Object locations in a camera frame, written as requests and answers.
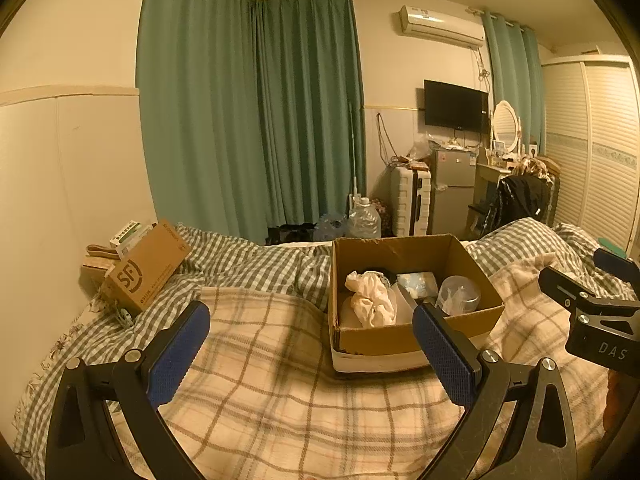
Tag white dressing table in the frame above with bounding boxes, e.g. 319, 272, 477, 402
471, 152, 522, 211

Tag white air conditioner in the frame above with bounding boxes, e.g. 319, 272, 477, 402
398, 5, 486, 50

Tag white suitcase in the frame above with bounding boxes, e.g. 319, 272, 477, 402
390, 165, 432, 237

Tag green and white carton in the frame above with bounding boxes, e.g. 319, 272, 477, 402
110, 220, 153, 252

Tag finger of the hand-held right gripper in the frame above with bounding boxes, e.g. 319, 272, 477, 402
593, 247, 640, 303
538, 266, 608, 312

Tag person's right forearm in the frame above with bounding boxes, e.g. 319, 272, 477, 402
602, 371, 633, 430

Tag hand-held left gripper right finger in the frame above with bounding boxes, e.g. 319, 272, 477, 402
412, 303, 581, 480

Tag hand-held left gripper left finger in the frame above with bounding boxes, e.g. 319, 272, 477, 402
45, 301, 212, 480

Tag clear plastic bag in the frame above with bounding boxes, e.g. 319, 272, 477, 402
407, 132, 434, 162

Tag cream cloth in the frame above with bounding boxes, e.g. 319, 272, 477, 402
344, 270, 399, 329

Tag black bag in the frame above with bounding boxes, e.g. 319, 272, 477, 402
266, 222, 321, 246

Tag beige folded items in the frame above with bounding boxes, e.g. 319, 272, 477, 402
84, 244, 121, 281

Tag blue and white packet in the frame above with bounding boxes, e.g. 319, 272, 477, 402
396, 271, 440, 302

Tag black jacket on chair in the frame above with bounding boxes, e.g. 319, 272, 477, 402
487, 175, 552, 229

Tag large clear water bottle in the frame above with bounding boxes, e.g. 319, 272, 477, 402
347, 197, 382, 239

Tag white mop pole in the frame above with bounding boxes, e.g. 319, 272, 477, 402
348, 101, 362, 207

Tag closed printed cardboard box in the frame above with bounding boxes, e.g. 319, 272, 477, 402
102, 218, 192, 313

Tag floral cloth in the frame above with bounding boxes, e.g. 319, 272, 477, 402
517, 157, 552, 179

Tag beige plaid blanket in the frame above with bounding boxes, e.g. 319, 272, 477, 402
107, 252, 617, 480

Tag white slatted wardrobe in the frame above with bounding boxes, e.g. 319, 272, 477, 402
541, 54, 640, 252

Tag black wall television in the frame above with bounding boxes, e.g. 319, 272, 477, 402
423, 79, 490, 136

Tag white oval mirror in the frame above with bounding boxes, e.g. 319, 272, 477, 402
491, 100, 521, 154

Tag wide green curtain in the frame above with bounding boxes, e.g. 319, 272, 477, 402
136, 0, 267, 247

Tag clear plastic cup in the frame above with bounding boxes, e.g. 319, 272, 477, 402
434, 276, 482, 317

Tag grey small fridge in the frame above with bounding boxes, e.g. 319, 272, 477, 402
430, 147, 477, 236

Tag narrow green curtain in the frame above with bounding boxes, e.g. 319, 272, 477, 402
481, 10, 547, 155

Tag hanging wall cables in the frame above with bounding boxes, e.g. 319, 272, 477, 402
376, 112, 402, 167

